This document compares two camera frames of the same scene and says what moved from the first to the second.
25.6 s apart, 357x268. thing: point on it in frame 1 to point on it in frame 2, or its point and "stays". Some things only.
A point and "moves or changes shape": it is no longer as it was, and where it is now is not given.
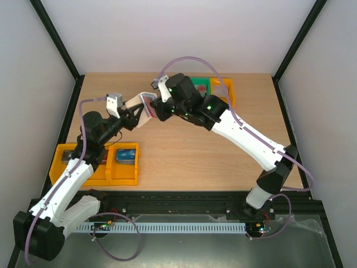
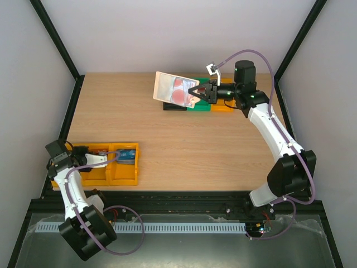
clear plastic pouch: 145,99 moves or changes shape
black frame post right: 314,12 stays
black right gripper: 161,107 to 212,92
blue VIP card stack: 125,156 stays
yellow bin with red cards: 100,176 stays
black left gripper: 130,121 to 78,149
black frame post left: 45,19 stays
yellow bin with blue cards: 121,175 stays
